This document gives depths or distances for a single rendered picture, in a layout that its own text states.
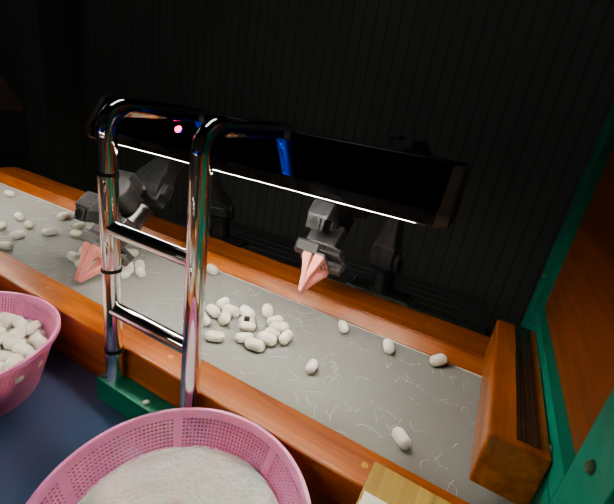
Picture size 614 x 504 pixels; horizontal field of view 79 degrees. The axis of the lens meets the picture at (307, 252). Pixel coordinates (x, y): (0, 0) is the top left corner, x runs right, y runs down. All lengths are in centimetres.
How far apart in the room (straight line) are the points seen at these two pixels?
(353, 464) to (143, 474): 24
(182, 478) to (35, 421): 26
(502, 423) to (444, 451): 14
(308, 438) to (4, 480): 37
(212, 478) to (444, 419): 34
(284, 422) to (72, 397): 35
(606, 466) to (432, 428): 30
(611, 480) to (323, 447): 28
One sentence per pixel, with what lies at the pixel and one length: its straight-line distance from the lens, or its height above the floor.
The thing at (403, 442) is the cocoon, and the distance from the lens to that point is 56.
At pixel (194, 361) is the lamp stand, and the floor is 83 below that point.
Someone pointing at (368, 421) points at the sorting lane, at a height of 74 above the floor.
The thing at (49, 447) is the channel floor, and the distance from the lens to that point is 65.
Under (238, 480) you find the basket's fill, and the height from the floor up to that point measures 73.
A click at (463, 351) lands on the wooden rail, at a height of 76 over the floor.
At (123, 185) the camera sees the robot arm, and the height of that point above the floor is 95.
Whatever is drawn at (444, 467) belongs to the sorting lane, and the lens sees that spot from 58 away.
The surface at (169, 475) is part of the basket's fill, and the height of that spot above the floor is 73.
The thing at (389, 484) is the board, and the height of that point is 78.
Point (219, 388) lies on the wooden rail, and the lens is 56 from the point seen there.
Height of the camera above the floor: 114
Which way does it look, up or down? 20 degrees down
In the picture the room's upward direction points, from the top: 9 degrees clockwise
